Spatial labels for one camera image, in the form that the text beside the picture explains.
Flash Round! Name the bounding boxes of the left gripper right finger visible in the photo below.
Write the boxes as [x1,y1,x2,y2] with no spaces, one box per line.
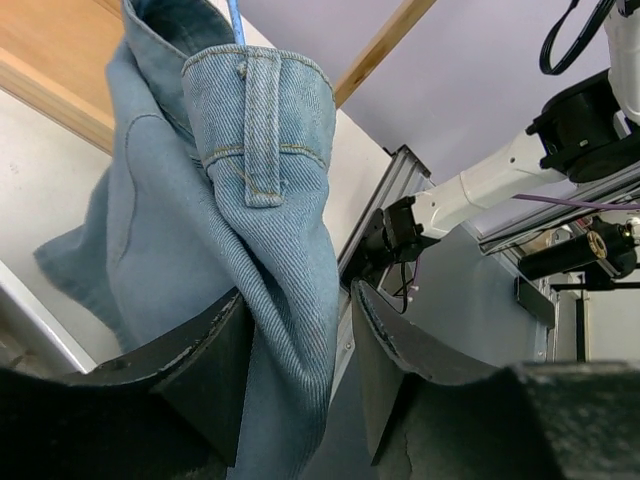
[351,281,639,479]

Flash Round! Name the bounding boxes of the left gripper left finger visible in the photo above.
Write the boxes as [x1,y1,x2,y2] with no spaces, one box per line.
[1,292,253,479]

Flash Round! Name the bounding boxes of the light blue denim skirt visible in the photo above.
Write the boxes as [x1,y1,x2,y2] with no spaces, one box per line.
[34,1,339,479]

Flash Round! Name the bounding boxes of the blue wire hanger back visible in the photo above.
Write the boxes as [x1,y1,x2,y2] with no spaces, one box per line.
[226,0,246,46]

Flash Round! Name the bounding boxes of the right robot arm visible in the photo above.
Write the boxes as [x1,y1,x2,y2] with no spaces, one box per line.
[354,1,639,271]

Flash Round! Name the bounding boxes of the wooden clothes rack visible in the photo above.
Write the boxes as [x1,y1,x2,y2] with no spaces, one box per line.
[0,0,440,156]

